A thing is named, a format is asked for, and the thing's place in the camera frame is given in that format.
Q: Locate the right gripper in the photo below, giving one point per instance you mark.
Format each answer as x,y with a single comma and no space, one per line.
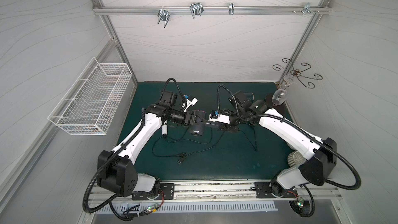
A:
232,120

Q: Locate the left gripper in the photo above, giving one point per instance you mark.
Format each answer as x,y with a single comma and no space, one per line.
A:
188,117

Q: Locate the grey hair dryer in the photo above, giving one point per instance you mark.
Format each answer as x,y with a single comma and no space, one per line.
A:
201,122

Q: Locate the green hair dryer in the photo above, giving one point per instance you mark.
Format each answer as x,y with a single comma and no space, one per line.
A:
249,95

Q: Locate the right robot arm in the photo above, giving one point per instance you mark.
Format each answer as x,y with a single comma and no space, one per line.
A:
320,155

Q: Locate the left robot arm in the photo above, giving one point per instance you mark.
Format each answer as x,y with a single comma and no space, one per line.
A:
116,168

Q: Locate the white hair dryer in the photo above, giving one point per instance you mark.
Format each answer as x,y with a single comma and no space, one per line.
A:
164,129

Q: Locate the green table mat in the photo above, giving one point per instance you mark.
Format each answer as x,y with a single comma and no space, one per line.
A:
232,156

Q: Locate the black ornate jewelry stand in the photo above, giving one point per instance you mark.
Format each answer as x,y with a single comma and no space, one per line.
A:
292,76

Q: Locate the metal hook clamp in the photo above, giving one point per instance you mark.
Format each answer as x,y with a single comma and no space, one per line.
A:
163,15
196,9
307,10
231,9

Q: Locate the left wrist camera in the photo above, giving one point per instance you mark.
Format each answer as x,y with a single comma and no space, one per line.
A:
190,101

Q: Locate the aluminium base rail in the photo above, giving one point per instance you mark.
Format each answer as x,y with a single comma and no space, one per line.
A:
222,190

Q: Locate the white slotted cable duct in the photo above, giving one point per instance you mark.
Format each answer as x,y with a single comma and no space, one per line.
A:
197,207

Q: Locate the white wire basket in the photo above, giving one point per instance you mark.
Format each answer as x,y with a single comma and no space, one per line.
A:
89,105

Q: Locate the aluminium top rail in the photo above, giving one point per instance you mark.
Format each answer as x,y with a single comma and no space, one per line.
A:
208,10

